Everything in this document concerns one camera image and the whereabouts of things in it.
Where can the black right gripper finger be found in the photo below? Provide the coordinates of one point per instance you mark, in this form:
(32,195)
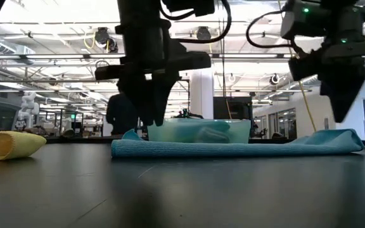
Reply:
(342,95)

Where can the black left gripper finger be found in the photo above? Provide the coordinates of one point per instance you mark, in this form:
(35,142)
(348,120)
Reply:
(165,92)
(138,95)

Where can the teal plastic bin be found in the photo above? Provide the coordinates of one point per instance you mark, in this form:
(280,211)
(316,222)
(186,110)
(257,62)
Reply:
(242,130)

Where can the light blue microfiber towel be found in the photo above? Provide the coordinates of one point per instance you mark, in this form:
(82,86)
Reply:
(233,149)

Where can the yellow microfiber towel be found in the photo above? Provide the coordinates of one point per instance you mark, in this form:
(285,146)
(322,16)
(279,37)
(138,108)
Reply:
(8,145)

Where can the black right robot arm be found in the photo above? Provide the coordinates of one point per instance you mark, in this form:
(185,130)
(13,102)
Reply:
(337,2)

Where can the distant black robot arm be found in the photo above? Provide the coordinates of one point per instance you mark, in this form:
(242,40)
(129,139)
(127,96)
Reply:
(189,114)

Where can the person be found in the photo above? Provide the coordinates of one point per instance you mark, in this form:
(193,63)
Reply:
(119,111)

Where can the white square pillar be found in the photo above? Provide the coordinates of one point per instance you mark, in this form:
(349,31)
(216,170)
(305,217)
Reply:
(202,95)

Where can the black monitor screen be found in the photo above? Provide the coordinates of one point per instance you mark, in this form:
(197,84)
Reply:
(233,107)

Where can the white robot figure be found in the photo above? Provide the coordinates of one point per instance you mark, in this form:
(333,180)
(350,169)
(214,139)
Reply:
(27,107)

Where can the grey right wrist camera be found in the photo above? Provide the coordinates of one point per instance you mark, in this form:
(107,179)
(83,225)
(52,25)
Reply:
(303,22)

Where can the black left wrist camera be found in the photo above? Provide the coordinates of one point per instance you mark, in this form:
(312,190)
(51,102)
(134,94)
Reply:
(195,7)

